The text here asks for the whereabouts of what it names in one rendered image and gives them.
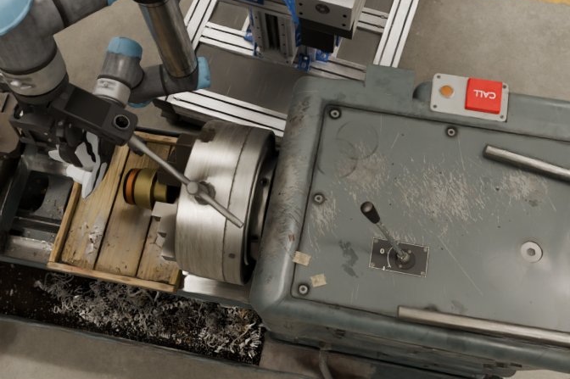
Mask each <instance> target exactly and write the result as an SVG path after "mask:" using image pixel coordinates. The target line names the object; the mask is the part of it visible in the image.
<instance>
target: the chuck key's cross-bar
mask: <svg viewBox="0 0 570 379"><path fill-rule="evenodd" d="M129 142H130V143H131V144H133V145H134V146H135V147H137V148H138V149H139V150H141V151H142V152H143V153H145V154H146V155H147V156H149V158H151V159H152V160H153V161H155V162H156V163H157V164H159V165H160V166H161V167H163V168H164V169H165V170H167V171H168V172H169V173H171V174H172V175H173V176H174V177H175V178H176V179H178V180H179V181H180V182H182V183H183V184H184V185H185V186H186V185H187V184H188V183H189V182H190V181H191V180H189V179H188V178H187V177H186V176H184V175H183V174H182V173H181V172H180V171H179V170H177V169H176V168H175V167H173V166H172V165H171V164H169V163H168V162H167V161H165V160H164V159H162V158H161V157H160V156H159V155H158V154H157V153H155V152H154V151H153V150H152V149H150V148H149V147H147V146H146V145H145V144H143V143H142V142H141V141H139V140H138V139H137V138H135V137H134V136H133V135H132V137H131V139H130V141H129ZM198 196H199V197H201V198H202V199H203V200H204V201H205V202H206V203H208V204H209V205H210V206H211V207H213V208H214V209H215V210H217V211H218V212H219V213H220V214H222V215H223V216H224V217H226V218H227V219H228V220H229V221H231V223H233V225H235V226H236V227H237V228H239V229H241V228H242V227H243V225H244V223H243V222H242V221H241V220H240V219H239V218H237V217H236V216H235V215H233V214H232V213H231V212H230V211H228V210H227V209H226V208H224V207H223V206H222V205H221V204H219V203H218V202H217V201H215V200H214V199H213V198H212V197H211V196H210V195H209V194H207V193H206V192H205V191H203V190H201V192H200V194H199V195H198Z"/></svg>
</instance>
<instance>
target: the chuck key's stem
mask: <svg viewBox="0 0 570 379"><path fill-rule="evenodd" d="M201 190H203V191H205V192H206V193H207V194H210V191H209V190H208V189H207V187H206V186H204V185H202V184H199V183H197V182H196V181H190V182H189V183H188V184H187V192H188V193H189V194H192V195H193V196H196V197H198V195H199V194H200V192H201ZM199 198H200V197H199Z"/></svg>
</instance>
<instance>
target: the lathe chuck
mask: <svg viewBox="0 0 570 379"><path fill-rule="evenodd" d="M254 127H255V126H251V125H241V124H236V123H231V122H225V121H219V120H210V121H208V122H207V123H206V124H205V125H204V126H203V127H202V130H203V131H208V130H213V131H215V132H216V134H215V137H214V139H213V141H212V142H210V141H209V142H208V143H205V142H202V140H199V139H196V140H195V142H194V144H193V147H192V150H191V153H190V155H189V158H188V161H187V166H186V169H185V172H184V176H186V177H187V178H188V179H189V180H191V181H196V182H197V183H199V184H204V183H206V184H210V185H211V186H212V187H213V188H214V190H215V195H214V197H213V199H214V200H215V201H217V202H218V203H219V204H221V205H222V206H223V207H224V208H226V209H227V210H228V205H229V200H230V196H231V191H232V184H233V180H234V176H235V173H236V169H237V166H238V161H239V158H240V155H241V152H242V150H243V145H244V143H245V141H246V139H247V137H248V135H249V133H250V132H251V130H252V129H253V128H254ZM225 227H226V217H224V216H223V215H222V214H220V213H219V212H218V211H217V210H215V209H214V208H213V207H211V206H210V205H209V204H208V203H203V202H201V201H199V200H198V198H197V197H196V196H193V195H192V194H189V193H188V192H187V186H185V185H184V184H183V183H182V186H181V191H180V195H179V200H178V205H177V211H176V229H175V253H176V262H177V266H178V268H179V270H182V273H183V274H184V275H189V276H197V277H202V278H206V279H210V280H216V281H223V282H226V280H225V277H224V273H223V244H224V235H225ZM184 270H190V271H191V272H194V273H195V274H193V273H189V272H187V271H184Z"/></svg>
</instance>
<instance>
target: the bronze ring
mask: <svg viewBox="0 0 570 379"><path fill-rule="evenodd" d="M158 169H159V167H158V168H157V169H154V168H148V167H145V168H143V169H139V168H132V169H130V170H129V171H128V172H127V174H126V177H125V180H124V183H123V198H124V199H125V201H126V203H129V204H133V205H137V207H139V208H143V209H150V210H151V211H152V212H153V209H154V205H155V202H156V201H158V202H161V203H171V204H174V203H175V201H176V198H177V194H178V187H173V186H168V185H165V184H159V183H158V177H157V171H158Z"/></svg>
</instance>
